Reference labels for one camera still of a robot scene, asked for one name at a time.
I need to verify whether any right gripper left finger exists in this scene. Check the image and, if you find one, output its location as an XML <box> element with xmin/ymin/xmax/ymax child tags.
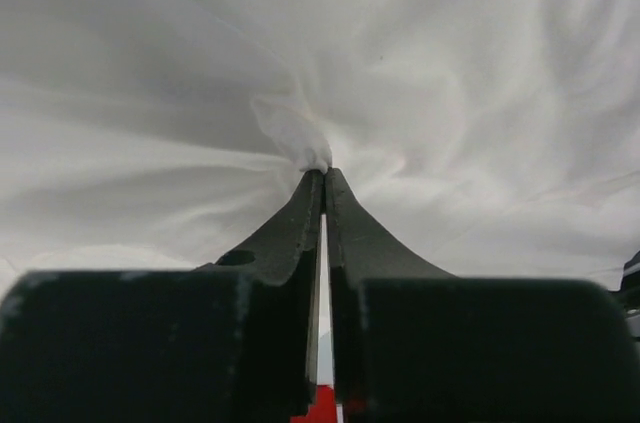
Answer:
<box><xmin>1</xmin><ymin>171</ymin><xmax>324</xmax><ymax>422</ymax></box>

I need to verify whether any white t shirt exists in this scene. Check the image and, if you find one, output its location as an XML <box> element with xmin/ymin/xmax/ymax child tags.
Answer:
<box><xmin>1</xmin><ymin>0</ymin><xmax>639</xmax><ymax>289</ymax></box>

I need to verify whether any red plastic bin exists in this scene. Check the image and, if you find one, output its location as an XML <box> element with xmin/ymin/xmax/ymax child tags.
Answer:
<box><xmin>296</xmin><ymin>385</ymin><xmax>344</xmax><ymax>423</ymax></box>

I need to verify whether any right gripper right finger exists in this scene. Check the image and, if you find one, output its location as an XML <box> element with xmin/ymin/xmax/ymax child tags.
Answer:
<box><xmin>325</xmin><ymin>169</ymin><xmax>639</xmax><ymax>422</ymax></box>

